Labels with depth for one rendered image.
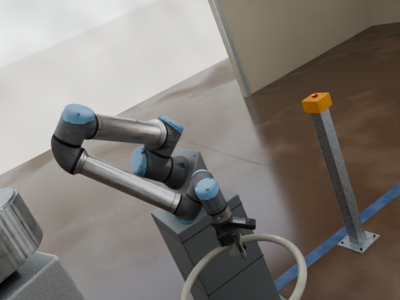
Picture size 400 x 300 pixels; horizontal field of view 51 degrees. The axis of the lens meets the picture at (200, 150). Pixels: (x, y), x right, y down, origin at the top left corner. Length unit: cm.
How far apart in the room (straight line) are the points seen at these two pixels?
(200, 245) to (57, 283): 139
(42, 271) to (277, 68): 671
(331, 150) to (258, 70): 462
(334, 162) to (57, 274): 205
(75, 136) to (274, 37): 597
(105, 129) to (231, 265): 110
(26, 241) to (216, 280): 161
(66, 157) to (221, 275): 114
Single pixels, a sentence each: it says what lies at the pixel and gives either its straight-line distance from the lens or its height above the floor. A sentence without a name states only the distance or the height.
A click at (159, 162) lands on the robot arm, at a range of 215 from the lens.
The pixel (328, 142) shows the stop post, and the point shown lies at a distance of 265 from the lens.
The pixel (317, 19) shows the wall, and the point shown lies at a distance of 801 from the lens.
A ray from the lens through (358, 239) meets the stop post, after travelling 304.
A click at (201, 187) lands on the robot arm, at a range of 162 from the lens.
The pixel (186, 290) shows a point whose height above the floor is 91.
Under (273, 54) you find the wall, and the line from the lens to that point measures 736.
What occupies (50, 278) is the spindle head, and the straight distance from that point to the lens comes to 96.
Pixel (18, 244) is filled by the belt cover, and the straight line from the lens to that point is 92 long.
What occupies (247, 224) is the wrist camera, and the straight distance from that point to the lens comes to 171.
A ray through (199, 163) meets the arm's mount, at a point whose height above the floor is 109.
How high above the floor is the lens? 191
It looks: 20 degrees down
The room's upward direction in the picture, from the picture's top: 23 degrees counter-clockwise
